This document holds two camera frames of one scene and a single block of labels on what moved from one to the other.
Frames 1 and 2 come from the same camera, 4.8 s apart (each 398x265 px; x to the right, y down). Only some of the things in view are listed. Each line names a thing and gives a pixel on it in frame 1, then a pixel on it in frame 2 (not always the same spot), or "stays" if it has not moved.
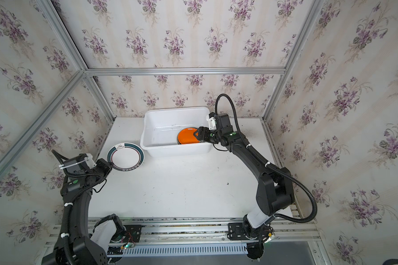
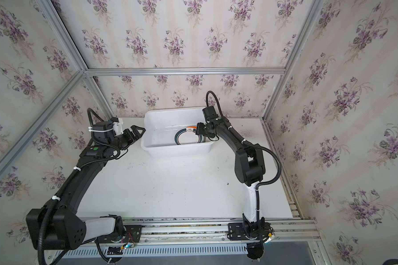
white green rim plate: (125, 156) → (188, 136)
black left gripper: (104, 166) → (136, 136)
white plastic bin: (160, 127) stays
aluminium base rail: (204, 230) stays
